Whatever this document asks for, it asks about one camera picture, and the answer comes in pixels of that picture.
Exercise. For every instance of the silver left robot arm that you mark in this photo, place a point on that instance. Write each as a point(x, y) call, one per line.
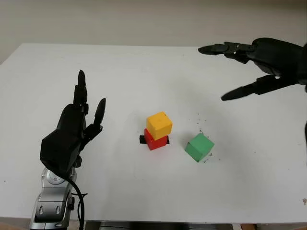
point(51, 201)

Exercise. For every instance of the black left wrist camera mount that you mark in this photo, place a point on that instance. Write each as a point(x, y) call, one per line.
point(60, 153)

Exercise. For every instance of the red wooden block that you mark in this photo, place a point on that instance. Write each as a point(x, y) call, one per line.
point(156, 144)

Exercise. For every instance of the green wooden block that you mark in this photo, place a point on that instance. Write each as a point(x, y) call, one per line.
point(199, 148)

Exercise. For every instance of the yellow wooden block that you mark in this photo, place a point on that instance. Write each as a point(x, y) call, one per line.
point(158, 122)

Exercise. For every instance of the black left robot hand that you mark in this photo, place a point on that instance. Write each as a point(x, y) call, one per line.
point(72, 118)

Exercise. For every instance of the small beige scrap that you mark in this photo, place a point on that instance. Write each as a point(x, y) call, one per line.
point(304, 201)

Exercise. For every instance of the black tape mark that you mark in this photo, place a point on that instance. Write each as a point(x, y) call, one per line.
point(142, 140)

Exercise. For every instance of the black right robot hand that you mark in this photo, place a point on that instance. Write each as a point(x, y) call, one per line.
point(280, 60)

